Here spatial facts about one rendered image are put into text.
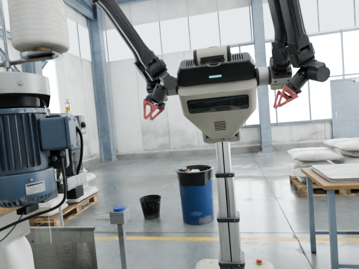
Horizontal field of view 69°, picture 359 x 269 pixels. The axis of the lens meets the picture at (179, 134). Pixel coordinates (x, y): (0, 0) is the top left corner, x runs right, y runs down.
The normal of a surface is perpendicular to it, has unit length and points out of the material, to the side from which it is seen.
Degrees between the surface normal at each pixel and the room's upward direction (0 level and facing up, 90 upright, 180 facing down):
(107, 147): 90
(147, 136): 90
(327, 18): 90
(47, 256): 90
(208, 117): 130
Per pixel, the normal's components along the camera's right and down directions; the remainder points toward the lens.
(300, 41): 0.25, 0.40
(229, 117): -0.10, 0.69
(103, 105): -0.20, 0.07
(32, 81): 0.88, -0.04
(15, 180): 0.32, 0.06
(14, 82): 0.54, 0.01
